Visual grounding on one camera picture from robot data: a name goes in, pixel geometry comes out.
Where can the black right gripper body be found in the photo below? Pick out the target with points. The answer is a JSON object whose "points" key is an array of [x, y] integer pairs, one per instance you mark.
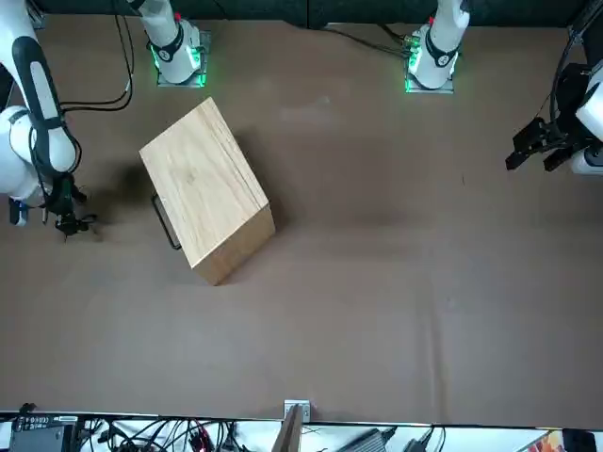
{"points": [[61, 198]]}

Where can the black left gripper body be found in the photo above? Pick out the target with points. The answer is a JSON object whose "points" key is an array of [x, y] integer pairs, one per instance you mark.
{"points": [[567, 127]]}

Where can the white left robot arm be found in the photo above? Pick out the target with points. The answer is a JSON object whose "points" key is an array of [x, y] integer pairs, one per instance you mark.
{"points": [[440, 47]]}

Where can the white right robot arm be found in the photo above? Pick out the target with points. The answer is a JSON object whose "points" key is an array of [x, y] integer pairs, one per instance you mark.
{"points": [[14, 155]]}

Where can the wooden drawer box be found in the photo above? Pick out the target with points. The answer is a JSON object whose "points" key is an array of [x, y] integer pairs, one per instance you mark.
{"points": [[202, 179]]}

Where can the black plug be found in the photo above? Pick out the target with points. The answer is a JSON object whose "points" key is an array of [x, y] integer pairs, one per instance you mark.
{"points": [[27, 408]]}

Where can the black box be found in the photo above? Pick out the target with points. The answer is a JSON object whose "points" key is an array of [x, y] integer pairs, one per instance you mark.
{"points": [[579, 442]]}

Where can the colourful printed card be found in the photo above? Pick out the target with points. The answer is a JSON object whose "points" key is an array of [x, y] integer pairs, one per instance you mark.
{"points": [[546, 445]]}

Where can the black power adapter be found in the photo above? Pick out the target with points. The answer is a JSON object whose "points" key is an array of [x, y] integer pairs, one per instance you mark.
{"points": [[419, 445]]}

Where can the grey power adapter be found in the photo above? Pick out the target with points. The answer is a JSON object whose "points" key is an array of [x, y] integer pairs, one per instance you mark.
{"points": [[369, 442]]}

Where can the grey metal frame bar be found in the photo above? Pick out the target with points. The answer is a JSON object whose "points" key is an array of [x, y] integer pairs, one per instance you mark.
{"points": [[581, 23], [33, 14]]}

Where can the metal camera post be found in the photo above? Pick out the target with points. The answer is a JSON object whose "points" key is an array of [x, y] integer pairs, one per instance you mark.
{"points": [[289, 433]]}

